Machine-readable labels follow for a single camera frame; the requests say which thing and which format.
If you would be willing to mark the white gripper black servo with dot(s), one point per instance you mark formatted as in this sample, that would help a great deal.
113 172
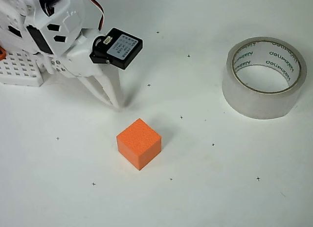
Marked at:
81 63

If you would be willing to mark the orange foam cube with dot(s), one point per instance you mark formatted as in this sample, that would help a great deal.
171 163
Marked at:
138 143

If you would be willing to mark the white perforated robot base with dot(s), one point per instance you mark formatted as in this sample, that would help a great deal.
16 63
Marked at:
19 70

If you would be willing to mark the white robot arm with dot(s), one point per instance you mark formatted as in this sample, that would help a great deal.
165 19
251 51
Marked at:
68 19

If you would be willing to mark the clear packing tape roll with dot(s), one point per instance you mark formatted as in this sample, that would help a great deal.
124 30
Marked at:
259 104

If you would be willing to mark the orange clamp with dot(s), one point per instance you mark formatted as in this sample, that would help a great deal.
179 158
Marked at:
2 53

